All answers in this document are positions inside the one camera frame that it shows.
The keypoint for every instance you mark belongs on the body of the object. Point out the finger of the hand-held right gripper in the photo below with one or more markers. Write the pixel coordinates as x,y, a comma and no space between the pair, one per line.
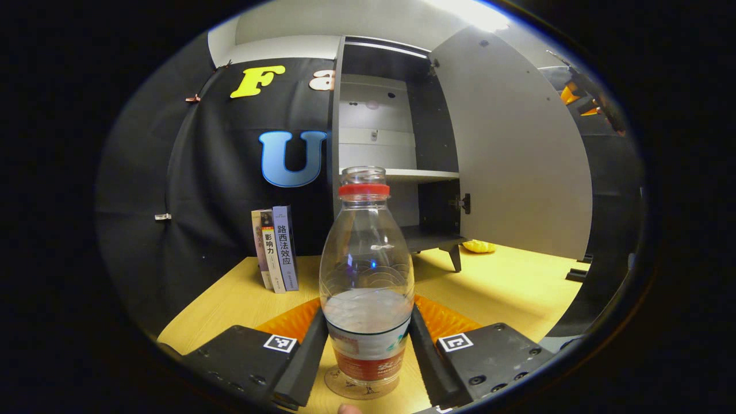
590,111
568,93

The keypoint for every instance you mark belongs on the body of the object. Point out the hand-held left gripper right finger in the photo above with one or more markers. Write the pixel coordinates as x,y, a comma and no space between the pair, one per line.
428,362

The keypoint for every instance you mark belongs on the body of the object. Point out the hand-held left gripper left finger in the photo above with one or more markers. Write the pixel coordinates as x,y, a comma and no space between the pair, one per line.
305,368

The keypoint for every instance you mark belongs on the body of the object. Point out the beige cabinet door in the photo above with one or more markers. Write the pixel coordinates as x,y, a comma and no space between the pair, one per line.
517,149

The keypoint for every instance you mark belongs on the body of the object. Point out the clear plastic bottle red label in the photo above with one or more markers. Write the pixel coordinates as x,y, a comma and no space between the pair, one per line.
368,259

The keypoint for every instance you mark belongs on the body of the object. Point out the dark grey cabinet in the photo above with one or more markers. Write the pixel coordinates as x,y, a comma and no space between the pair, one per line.
431,132

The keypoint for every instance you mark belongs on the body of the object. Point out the black door hinge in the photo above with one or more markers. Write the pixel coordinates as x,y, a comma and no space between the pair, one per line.
433,68
462,203

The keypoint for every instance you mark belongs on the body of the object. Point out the purple book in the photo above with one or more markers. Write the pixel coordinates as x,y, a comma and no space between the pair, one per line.
284,247

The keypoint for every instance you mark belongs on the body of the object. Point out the yellow toy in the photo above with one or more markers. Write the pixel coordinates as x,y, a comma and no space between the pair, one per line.
478,246

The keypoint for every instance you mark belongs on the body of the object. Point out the black stand foot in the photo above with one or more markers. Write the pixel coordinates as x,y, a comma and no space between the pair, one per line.
586,258
577,275

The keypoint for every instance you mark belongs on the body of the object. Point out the pink clip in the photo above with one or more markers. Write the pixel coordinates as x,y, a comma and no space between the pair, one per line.
193,98

